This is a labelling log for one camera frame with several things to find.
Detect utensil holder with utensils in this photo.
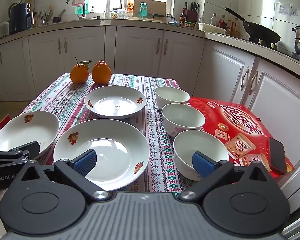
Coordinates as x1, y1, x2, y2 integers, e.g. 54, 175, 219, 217
37, 4, 54, 27

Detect white plastic tray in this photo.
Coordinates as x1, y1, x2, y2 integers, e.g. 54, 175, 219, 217
197, 22, 227, 34

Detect black smartphone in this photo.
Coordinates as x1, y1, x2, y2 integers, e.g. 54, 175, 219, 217
268, 137, 288, 175

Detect white plate with fruit print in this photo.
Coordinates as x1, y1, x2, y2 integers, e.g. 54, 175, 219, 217
84, 85, 147, 120
53, 119, 151, 192
0, 111, 60, 161

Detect small black pot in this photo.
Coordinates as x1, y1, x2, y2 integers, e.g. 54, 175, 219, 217
52, 9, 66, 23

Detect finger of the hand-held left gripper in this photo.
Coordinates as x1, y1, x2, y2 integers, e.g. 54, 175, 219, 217
0, 141, 41, 167

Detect orange with stem and leaf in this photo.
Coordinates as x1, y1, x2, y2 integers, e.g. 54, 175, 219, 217
70, 57, 93, 84

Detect gas stove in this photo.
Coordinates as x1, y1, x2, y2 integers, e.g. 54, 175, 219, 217
249, 38, 300, 64

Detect green dish soap bottle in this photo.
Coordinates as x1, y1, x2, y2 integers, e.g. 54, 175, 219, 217
75, 1, 87, 15

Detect metal kitchen faucet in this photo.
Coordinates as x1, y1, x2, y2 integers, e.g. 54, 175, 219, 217
66, 0, 86, 18

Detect red cardboard carton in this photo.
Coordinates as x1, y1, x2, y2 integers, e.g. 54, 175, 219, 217
0, 114, 11, 142

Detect orange without leaf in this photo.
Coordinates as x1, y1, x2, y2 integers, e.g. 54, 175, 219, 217
91, 60, 112, 84

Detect black wok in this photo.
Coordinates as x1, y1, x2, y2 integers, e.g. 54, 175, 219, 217
225, 7, 281, 44

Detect brown cardboard sheet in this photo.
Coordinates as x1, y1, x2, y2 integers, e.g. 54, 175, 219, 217
132, 0, 167, 18

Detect white kitchen cabinets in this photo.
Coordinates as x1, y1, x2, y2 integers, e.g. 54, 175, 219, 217
0, 25, 300, 233

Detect dark blue air fryer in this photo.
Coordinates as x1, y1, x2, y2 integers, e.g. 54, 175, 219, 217
8, 2, 33, 35

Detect knife block with knives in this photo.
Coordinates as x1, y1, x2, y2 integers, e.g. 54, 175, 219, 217
184, 2, 200, 23

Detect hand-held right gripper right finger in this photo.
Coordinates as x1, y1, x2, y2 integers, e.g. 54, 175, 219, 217
177, 151, 271, 202

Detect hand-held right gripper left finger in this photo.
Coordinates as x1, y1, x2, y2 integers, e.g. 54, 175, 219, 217
15, 149, 113, 203

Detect patterned red green tablecloth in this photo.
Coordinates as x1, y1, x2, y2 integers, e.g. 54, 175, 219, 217
19, 73, 199, 198

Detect white rice cooker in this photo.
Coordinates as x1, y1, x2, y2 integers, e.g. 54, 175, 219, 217
0, 21, 10, 40

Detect white bowl with pink flowers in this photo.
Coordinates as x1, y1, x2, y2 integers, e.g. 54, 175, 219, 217
161, 103, 206, 138
173, 129, 230, 182
154, 86, 191, 110

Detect red printed snack box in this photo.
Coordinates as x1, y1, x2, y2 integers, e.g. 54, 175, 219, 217
187, 97, 295, 179

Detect dark sauce bottle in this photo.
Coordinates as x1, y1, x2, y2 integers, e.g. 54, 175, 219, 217
179, 7, 187, 27

